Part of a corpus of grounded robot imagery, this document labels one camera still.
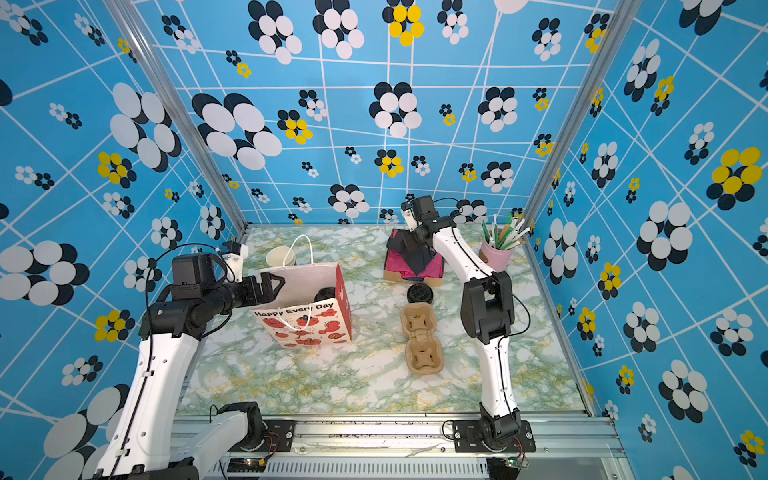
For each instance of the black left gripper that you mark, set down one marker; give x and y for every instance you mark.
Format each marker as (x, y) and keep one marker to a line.
(257, 297)

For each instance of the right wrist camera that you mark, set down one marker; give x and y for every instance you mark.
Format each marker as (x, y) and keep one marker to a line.
(409, 215)

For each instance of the right aluminium corner post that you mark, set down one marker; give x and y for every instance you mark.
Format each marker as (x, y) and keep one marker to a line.
(621, 20)

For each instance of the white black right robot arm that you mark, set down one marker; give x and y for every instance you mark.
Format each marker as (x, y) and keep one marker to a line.
(487, 315)

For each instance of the left aluminium corner post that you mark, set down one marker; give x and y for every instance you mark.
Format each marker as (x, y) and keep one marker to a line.
(128, 22)

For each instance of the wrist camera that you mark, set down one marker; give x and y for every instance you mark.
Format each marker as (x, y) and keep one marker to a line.
(409, 215)
(234, 255)

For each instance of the red white paper gift bag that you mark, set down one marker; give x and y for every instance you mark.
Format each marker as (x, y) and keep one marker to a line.
(294, 319)

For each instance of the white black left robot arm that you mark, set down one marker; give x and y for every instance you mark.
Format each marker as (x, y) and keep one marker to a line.
(204, 286)

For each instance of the pink cup straw holder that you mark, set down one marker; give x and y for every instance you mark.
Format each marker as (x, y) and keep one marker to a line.
(496, 259)

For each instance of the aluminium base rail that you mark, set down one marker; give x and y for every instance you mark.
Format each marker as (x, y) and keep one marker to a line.
(428, 445)

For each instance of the aluminium corner post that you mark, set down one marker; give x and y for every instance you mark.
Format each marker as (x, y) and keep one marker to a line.
(621, 20)
(128, 22)

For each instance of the black paper napkin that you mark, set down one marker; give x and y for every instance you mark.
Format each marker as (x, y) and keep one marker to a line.
(406, 256)

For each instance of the green white wrapped straws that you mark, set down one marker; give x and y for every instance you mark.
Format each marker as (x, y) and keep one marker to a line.
(508, 236)

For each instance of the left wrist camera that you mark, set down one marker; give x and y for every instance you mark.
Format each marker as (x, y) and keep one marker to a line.
(234, 255)

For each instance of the white green paper cup stack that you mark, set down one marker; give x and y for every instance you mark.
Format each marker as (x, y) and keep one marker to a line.
(280, 256)

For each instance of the black plastic cup lids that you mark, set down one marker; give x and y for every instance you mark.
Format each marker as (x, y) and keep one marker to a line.
(420, 293)

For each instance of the brown pulp cup carrier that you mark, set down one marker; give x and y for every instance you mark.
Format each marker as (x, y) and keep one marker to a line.
(423, 351)

